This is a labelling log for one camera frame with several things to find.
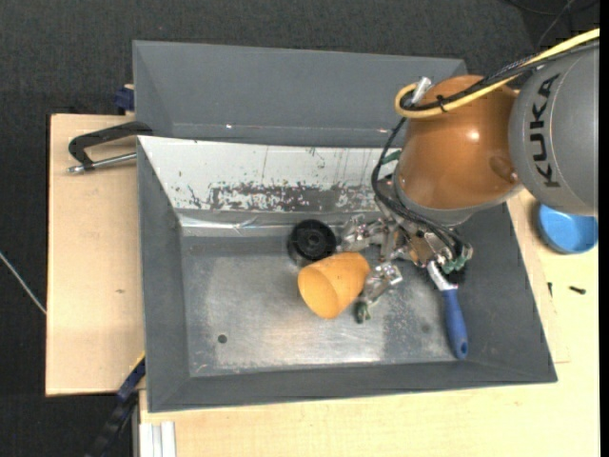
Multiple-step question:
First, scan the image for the black round wheel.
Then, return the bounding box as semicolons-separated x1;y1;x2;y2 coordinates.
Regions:
286;219;339;263

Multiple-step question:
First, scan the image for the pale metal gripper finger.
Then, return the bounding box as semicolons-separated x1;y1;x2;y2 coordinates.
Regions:
358;260;404;307
339;214;384;253

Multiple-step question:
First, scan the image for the blue bowl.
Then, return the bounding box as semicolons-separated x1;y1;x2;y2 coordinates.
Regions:
537;202;599;255

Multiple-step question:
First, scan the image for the orange plastic cup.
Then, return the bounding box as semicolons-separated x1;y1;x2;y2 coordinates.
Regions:
297;250;372;321

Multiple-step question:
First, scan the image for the grey metal bin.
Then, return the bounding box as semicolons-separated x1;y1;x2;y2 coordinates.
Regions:
131;39;559;413

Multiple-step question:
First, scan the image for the blue tool handle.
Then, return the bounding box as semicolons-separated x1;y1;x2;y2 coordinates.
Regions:
441;285;470;362

